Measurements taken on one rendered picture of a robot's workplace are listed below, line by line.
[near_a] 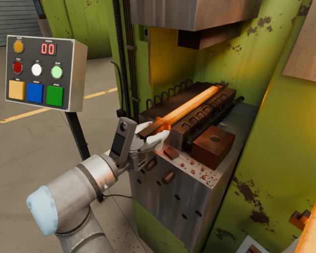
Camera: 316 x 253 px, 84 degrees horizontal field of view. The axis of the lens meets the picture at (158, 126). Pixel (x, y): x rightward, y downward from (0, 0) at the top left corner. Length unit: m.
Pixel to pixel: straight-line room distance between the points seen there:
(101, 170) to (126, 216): 1.10
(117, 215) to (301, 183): 1.21
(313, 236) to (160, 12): 0.53
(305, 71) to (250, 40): 0.43
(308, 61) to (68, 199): 0.56
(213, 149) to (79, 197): 0.36
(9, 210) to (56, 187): 1.48
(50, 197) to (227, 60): 0.84
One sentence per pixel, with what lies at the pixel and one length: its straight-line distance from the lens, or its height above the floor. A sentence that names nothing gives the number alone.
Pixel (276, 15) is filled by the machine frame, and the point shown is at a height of 1.28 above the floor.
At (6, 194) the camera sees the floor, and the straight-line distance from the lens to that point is 2.02.
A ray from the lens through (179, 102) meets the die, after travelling 0.71.
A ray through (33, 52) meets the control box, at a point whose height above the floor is 1.15.
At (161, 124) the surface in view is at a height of 1.01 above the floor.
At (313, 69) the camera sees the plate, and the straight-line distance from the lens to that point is 0.50.
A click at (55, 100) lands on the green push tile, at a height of 1.00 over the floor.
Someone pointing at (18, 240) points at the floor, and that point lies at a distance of 1.71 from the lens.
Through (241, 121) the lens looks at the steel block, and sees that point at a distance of 0.80.
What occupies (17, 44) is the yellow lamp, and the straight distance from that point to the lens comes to 0.99.
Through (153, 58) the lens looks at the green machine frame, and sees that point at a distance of 0.73.
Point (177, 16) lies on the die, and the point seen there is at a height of 1.29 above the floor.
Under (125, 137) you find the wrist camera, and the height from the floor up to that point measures 1.05.
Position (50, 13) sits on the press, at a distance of 5.14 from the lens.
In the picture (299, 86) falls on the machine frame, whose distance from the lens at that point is 0.53.
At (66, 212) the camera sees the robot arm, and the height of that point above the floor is 0.99.
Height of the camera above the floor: 1.33
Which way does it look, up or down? 36 degrees down
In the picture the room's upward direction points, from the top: straight up
